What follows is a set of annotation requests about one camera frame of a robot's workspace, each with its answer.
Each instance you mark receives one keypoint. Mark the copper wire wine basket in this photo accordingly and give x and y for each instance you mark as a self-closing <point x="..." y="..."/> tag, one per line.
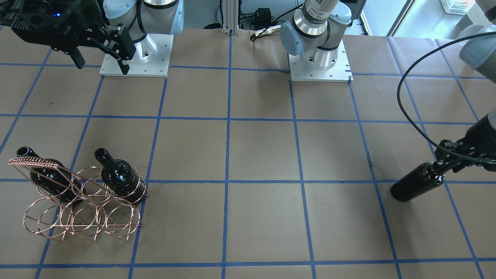
<point x="94" y="211"/>

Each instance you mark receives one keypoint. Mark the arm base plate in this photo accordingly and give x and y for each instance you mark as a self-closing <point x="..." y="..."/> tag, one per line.
<point x="321" y="66"/>
<point x="151" y="58"/>

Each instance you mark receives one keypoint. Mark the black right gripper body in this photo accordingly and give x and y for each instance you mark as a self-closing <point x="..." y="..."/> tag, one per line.
<point x="80" y="18"/>

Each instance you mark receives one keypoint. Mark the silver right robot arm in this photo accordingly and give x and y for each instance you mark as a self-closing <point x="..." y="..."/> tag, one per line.
<point x="135" y="35"/>

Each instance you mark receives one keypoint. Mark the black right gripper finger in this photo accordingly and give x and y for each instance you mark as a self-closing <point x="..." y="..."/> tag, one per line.
<point x="77" y="58"/>
<point x="123" y="65"/>

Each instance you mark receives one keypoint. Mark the aluminium frame post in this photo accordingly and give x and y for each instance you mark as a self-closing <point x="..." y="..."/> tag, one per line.
<point x="230" y="12"/>

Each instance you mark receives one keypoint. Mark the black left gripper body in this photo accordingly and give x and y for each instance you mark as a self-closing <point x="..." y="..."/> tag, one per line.
<point x="481" y="136"/>

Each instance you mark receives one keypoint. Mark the dark wine bottle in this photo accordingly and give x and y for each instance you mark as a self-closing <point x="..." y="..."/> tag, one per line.
<point x="419" y="181"/>
<point x="119" y="176"/>

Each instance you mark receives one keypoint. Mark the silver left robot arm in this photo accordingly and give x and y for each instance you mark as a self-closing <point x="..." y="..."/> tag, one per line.
<point x="478" y="52"/>

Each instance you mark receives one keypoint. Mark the dark wine bottle in basket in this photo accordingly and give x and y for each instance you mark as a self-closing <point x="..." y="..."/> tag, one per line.
<point x="119" y="176"/>

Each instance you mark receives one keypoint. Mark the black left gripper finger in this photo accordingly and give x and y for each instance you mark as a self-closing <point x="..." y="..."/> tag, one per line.
<point x="458" y="165"/>
<point x="442" y="157"/>

